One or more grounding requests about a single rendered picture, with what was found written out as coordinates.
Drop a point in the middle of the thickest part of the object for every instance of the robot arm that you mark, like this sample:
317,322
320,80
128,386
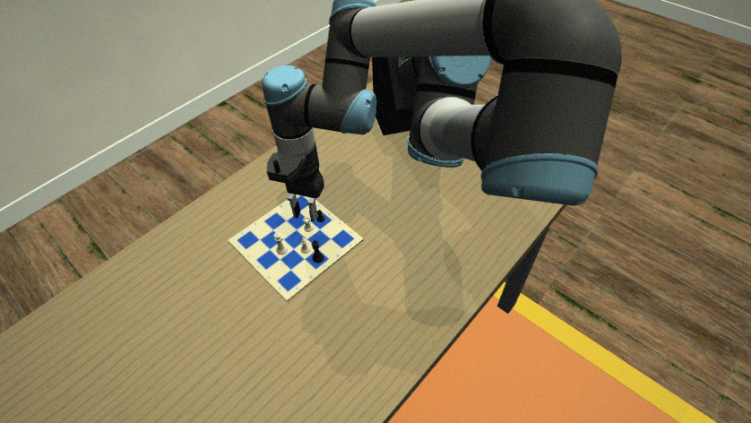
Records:
540,141

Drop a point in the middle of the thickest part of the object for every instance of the blue and cream chessboard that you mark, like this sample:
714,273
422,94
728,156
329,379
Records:
288,274

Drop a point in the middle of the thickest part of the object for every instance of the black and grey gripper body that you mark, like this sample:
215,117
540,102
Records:
298,168

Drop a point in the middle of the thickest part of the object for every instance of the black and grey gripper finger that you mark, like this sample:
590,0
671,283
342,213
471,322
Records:
294,205
312,207

